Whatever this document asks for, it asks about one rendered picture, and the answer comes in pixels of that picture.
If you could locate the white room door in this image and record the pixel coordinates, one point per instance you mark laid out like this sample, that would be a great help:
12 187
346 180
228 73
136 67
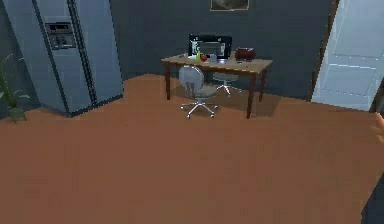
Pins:
353 53

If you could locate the dark red toaster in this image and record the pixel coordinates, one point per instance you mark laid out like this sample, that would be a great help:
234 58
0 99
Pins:
245 53

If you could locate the pale blue cup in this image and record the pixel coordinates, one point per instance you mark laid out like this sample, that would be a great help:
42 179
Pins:
213 58

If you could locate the green bottle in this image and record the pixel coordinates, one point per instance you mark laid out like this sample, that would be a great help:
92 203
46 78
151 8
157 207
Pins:
198 56

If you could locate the black microwave oven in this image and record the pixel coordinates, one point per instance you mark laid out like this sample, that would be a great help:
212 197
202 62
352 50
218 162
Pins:
213 45

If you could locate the grey double-door fridge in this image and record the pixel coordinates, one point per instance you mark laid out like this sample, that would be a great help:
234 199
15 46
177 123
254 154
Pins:
66 53

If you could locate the brown wooden table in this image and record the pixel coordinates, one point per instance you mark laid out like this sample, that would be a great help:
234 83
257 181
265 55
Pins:
233 65

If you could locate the grey swivel chair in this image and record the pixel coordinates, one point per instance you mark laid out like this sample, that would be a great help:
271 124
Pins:
196 88

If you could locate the grey swivel stool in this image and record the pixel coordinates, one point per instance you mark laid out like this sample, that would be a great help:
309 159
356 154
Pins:
226 80

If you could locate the red apple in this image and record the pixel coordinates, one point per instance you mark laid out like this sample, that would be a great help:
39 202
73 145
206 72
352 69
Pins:
203 57

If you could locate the framed wall picture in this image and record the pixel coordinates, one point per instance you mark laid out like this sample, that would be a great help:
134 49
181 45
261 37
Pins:
229 4

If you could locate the green house plant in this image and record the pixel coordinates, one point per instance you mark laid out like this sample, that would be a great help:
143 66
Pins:
10 90

